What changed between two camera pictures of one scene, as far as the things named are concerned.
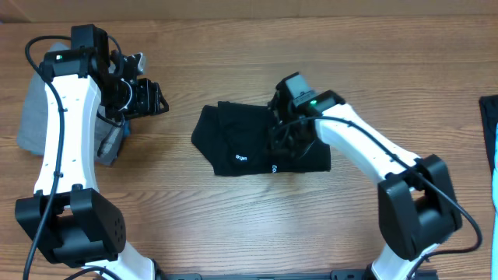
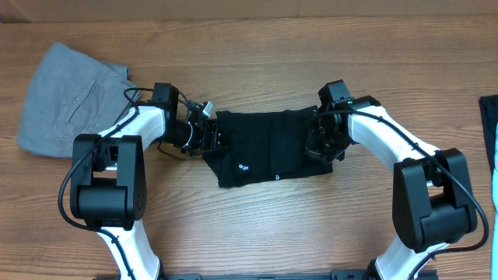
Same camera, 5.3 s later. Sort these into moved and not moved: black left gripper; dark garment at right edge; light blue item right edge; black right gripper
Moved: black left gripper; black right gripper
Not moved: dark garment at right edge; light blue item right edge
